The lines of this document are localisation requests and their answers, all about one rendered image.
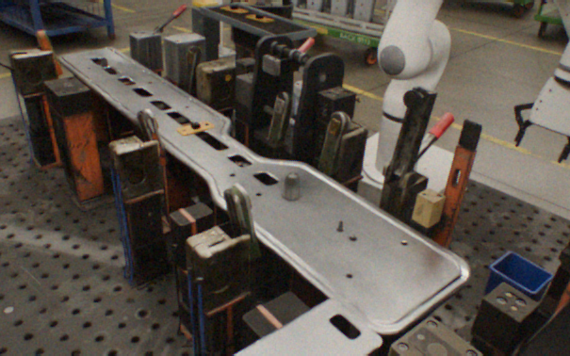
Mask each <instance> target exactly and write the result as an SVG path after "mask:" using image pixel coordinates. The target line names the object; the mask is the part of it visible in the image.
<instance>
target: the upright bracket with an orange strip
mask: <svg viewBox="0 0 570 356"><path fill-rule="evenodd" d="M480 131H481V124H478V123H476V122H474V121H470V120H468V119H465V120H464V123H463V127H462V130H461V134H460V137H459V141H458V145H457V146H456V150H455V153H454V156H453V160H452V163H451V167H450V171H449V175H448V181H447V185H446V188H445V192H444V196H446V199H445V202H444V206H443V210H442V213H441V217H440V221H439V225H438V226H436V227H435V228H434V232H433V236H432V240H433V241H435V242H437V243H438V244H440V245H441V246H443V247H445V248H446V249H448V246H449V243H450V240H451V237H452V234H453V231H454V227H455V224H456V220H457V217H458V214H459V210H460V207H461V204H462V200H463V197H464V192H465V189H466V185H467V182H468V178H469V174H470V171H471V168H472V165H473V162H474V158H475V155H476V152H477V150H476V148H477V145H478V142H479V138H480ZM459 171H460V176H459V180H458V184H457V178H458V175H459ZM447 216H448V220H447ZM446 220H447V224H446ZM445 224H446V227H445Z"/></svg>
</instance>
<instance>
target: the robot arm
mask: <svg viewBox="0 0 570 356"><path fill-rule="evenodd" d="M443 1H444V0H398V2H397V3H396V6H395V8H394V10H393V12H392V14H391V16H390V19H389V21H388V23H387V25H386V27H385V30H384V31H383V35H382V38H381V41H380V44H379V48H378V63H379V66H380V69H381V71H382V72H383V74H385V75H386V76H387V77H389V78H391V79H392V80H391V82H390V84H389V85H388V87H387V89H386V91H385V94H384V96H383V106H382V115H381V122H380V130H379V137H378V145H377V152H376V153H375V154H371V155H370V156H368V157H367V158H366V159H365V161H364V165H363V170H364V173H365V174H366V176H367V177H368V178H369V179H371V181H372V182H374V183H376V184H378V185H380V186H382V185H383V177H384V176H382V171H383V166H384V164H385V163H386V162H388V161H391V160H392V158H393V154H394V151H395V149H396V145H397V141H398V138H399V132H400V128H401V126H402V123H403V119H404V116H405V112H406V109H407V107H406V106H405V104H404V102H403V95H404V93H405V92H406V91H407V90H411V89H413V87H417V86H421V87H423V88H426V89H430V90H434V88H435V86H436V84H437V82H438V80H439V78H440V76H441V74H442V73H443V72H444V70H445V68H446V66H447V63H448V58H449V55H450V50H449V48H450V49H451V47H450V36H449V33H448V29H447V28H446V27H445V25H444V24H442V23H441V22H439V21H437V20H434V19H435V16H436V14H437V12H438V10H439V8H440V7H441V5H442V3H443ZM555 3H556V6H557V8H558V9H559V12H560V14H561V16H562V21H563V24H564V27H565V30H566V33H567V35H568V38H569V42H568V44H567V47H566V49H565V51H564V53H563V55H562V58H561V60H560V62H559V64H558V66H557V69H556V71H555V72H554V74H555V75H556V76H558V77H554V78H552V77H551V78H550V79H549V80H548V81H547V82H546V84H545V86H544V87H543V89H542V91H541V92H540V94H539V96H538V98H537V100H536V102H533V103H527V104H521V105H516V106H515V107H514V113H515V119H516V121H517V123H518V125H519V130H518V133H517V136H516V138H515V140H514V142H517V143H516V145H515V147H516V148H517V147H519V145H520V142H521V140H522V138H523V136H524V135H525V133H526V130H527V127H528V126H530V125H532V124H536V125H539V126H542V127H544V128H545V129H547V130H549V131H552V132H555V133H558V134H561V135H564V136H566V137H567V140H568V142H567V143H566V144H565V145H564V147H563V149H562V151H561V153H560V155H559V157H558V160H557V162H558V163H561V162H562V160H566V158H567V156H568V155H569V154H570V0H555ZM525 109H531V111H530V113H529V118H528V119H526V120H525V121H524V119H523V117H522V113H521V111H522V110H525ZM414 170H415V171H417V172H419V173H421V174H423V175H425V176H427V177H429V174H430V169H429V167H427V165H426V164H425V163H424V162H423V161H422V160H421V159H420V158H419V160H418V161H417V162H416V163H415V166H414Z"/></svg>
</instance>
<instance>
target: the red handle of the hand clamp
mask: <svg viewBox="0 0 570 356"><path fill-rule="evenodd" d="M454 121H455V120H454V116H453V115H452V114H450V113H446V114H445V115H444V116H443V117H442V118H441V119H440V120H439V121H438V123H437V124H436V125H435V126H434V127H433V128H432V129H430V131H429V132H428V133H427V135H426V136H425V137H424V138H423V139H422V142H421V146H420V149H419V153H418V156H417V159H416V162H417V161H418V160H419V158H420V157H421V156H422V155H423V154H424V153H425V152H426V151H427V150H428V149H429V148H430V147H431V146H432V145H433V144H434V142H435V141H436V140H438V138H440V137H441V136H442V135H443V134H444V133H445V132H446V130H447V129H448V128H449V127H450V126H451V125H452V123H453V122H454ZM404 165H405V162H404V161H403V162H402V164H401V165H400V166H399V167H398V168H397V169H395V170H394V174H395V176H396V177H398V178H399V179H400V177H401V175H402V171H403V168H404Z"/></svg>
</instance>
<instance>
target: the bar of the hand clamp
mask: <svg viewBox="0 0 570 356"><path fill-rule="evenodd" d="M436 94H438V92H436V91H433V90H430V89H426V88H423V87H421V86H417V87H413V89H411V90H407V91H406V92H405V93H404V95H403V102H404V104H405V106H406V107H407V109H406V112H405V116H404V119H403V123H402V126H401V128H400V132H399V138H398V141H397V145H396V149H395V151H394V154H393V158H392V161H391V165H390V168H389V171H388V174H387V177H385V181H388V182H391V181H395V179H397V177H396V176H395V174H394V170H395V169H397V168H398V167H399V166H400V163H401V160H402V161H404V162H405V165H404V168H403V171H402V175H401V177H400V181H399V187H400V188H403V187H402V183H403V178H404V176H405V175H406V173H407V172H409V171H411V170H413V169H414V166H415V162H416V159H417V156H418V153H419V149H420V146H421V142H422V139H423V137H424V134H425V131H426V128H427V124H428V121H429V118H430V115H431V113H432V108H433V105H434V100H435V97H437V96H436Z"/></svg>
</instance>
